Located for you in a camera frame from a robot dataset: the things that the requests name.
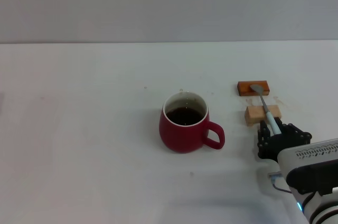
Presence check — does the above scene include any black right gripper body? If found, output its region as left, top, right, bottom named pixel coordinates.
left=264, top=130, right=313, bottom=162

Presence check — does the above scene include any blue-handled metal spoon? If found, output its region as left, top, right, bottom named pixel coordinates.
left=250, top=84, right=281, bottom=135

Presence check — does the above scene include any red ceramic mug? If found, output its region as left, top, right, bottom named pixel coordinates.
left=158, top=91, right=226, bottom=154

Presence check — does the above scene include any light wooden spoon rest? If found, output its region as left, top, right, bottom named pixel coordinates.
left=244, top=104, right=281, bottom=127

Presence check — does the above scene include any dark orange wooden block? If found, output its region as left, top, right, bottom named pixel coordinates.
left=237, top=80, right=271, bottom=97

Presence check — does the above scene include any dark coffee liquid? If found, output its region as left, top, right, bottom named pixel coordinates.
left=165, top=106, right=205, bottom=126

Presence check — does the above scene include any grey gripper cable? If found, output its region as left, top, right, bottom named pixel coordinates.
left=267, top=171, right=292, bottom=193

